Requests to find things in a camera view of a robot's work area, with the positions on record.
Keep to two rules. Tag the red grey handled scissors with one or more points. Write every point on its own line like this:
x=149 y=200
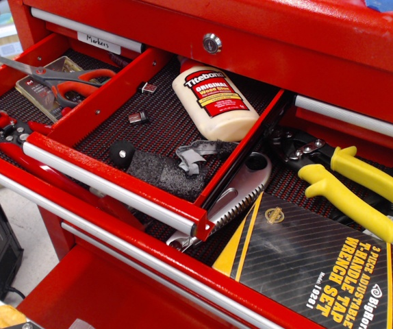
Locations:
x=60 y=83

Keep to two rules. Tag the small open red drawer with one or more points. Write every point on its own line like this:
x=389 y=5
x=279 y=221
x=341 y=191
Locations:
x=79 y=143

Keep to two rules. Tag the bottom open red drawer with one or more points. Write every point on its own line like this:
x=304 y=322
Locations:
x=90 y=286

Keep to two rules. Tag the wide open red drawer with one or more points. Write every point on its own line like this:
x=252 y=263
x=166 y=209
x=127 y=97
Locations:
x=176 y=260

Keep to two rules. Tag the clear drill bit case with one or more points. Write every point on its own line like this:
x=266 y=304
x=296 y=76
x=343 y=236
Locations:
x=42 y=97

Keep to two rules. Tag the white markers label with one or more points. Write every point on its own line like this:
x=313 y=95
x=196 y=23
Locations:
x=99 y=43

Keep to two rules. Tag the small black clip upper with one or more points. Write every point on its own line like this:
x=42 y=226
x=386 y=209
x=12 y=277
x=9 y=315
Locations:
x=146 y=87

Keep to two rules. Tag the small black clip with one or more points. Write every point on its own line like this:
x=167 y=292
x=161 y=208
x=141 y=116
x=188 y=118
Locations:
x=138 y=118
x=146 y=87

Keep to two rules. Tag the small black clip lower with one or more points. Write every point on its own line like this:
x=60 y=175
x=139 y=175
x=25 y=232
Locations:
x=138 y=118

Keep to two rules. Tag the black round knob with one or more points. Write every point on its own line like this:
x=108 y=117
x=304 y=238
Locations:
x=121 y=154

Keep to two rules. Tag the silver cabinet lock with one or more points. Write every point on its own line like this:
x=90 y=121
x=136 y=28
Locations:
x=212 y=43

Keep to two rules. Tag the crumpled grey tape piece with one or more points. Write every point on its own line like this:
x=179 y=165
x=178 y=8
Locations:
x=191 y=155

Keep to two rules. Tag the Titebond wood glue bottle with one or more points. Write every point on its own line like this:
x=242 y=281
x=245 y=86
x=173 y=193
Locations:
x=216 y=106

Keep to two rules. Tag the red tool chest cabinet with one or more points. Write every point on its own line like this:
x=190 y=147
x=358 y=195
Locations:
x=338 y=52

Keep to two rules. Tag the black yellow tap wrench box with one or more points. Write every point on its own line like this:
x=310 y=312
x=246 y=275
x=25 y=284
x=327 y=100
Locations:
x=334 y=275

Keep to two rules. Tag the red handled wire stripper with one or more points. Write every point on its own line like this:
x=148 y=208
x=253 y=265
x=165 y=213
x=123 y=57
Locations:
x=14 y=132

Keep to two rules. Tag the yellow handled tin snips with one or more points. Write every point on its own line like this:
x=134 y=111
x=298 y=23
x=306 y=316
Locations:
x=353 y=186

